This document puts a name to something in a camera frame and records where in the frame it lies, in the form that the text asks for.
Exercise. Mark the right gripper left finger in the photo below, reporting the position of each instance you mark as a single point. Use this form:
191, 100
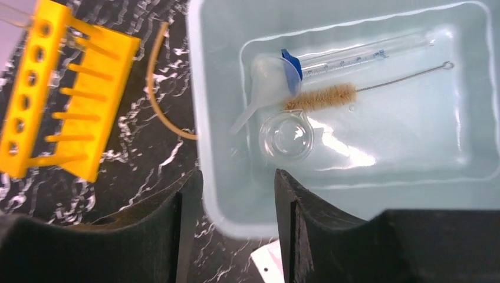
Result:
150, 241

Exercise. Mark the glass test tube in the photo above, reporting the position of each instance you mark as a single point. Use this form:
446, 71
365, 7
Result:
24, 20

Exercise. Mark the test tube brush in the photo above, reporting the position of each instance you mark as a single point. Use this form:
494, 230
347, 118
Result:
342, 94

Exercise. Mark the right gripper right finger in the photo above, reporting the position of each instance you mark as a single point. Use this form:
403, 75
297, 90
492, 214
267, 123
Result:
322, 243

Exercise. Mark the clear plastic packet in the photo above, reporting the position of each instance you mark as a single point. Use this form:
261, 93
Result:
268, 262

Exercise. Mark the blue-tipped glass rod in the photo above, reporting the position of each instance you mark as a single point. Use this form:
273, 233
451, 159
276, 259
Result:
329, 61

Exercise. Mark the clear glass funnel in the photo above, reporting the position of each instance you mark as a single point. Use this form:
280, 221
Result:
274, 80

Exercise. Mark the teal plastic bin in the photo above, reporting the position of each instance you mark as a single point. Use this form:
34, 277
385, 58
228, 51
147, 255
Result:
422, 133

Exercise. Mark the clear glass beaker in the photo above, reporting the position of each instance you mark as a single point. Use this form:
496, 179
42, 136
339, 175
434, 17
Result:
286, 137

